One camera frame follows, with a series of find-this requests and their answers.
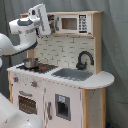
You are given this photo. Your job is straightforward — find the white oven door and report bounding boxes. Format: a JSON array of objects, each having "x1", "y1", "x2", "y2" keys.
[{"x1": 12, "y1": 86, "x2": 43, "y2": 128}]

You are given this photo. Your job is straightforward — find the left red stove knob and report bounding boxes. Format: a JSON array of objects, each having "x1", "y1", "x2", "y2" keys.
[{"x1": 13, "y1": 77, "x2": 19, "y2": 82}]

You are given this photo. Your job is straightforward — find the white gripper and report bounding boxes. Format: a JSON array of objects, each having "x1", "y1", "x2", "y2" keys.
[{"x1": 28, "y1": 4, "x2": 51, "y2": 36}]

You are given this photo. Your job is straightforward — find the wooden toy kitchen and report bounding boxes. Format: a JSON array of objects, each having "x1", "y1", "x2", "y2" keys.
[{"x1": 8, "y1": 11, "x2": 114, "y2": 128}]

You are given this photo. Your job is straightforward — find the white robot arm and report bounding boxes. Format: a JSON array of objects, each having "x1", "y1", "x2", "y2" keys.
[{"x1": 0, "y1": 4, "x2": 51, "y2": 128}]

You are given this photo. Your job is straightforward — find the right red stove knob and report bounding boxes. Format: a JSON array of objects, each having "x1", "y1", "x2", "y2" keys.
[{"x1": 31, "y1": 81, "x2": 37, "y2": 87}]

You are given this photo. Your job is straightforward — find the black toy faucet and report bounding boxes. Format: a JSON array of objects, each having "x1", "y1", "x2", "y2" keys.
[{"x1": 76, "y1": 51, "x2": 94, "y2": 70}]

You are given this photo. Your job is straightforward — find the black stove top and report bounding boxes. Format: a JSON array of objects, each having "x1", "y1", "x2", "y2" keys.
[{"x1": 19, "y1": 63, "x2": 56, "y2": 74}]

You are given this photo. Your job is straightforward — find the silver toy pot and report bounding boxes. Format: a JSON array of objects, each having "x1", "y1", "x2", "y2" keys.
[{"x1": 23, "y1": 58, "x2": 39, "y2": 68}]

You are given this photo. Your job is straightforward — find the white microwave door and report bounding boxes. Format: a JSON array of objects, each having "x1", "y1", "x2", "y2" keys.
[{"x1": 55, "y1": 14, "x2": 92, "y2": 34}]

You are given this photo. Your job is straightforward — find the grey toy sink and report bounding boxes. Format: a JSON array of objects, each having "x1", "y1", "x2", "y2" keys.
[{"x1": 53, "y1": 68, "x2": 93, "y2": 81}]

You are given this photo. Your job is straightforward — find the white cabinet door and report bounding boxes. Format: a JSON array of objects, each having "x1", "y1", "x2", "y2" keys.
[{"x1": 46, "y1": 89, "x2": 82, "y2": 128}]

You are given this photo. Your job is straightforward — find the red stove knob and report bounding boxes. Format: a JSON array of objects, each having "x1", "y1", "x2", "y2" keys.
[
  {"x1": 13, "y1": 77, "x2": 19, "y2": 82},
  {"x1": 31, "y1": 81, "x2": 37, "y2": 87}
]

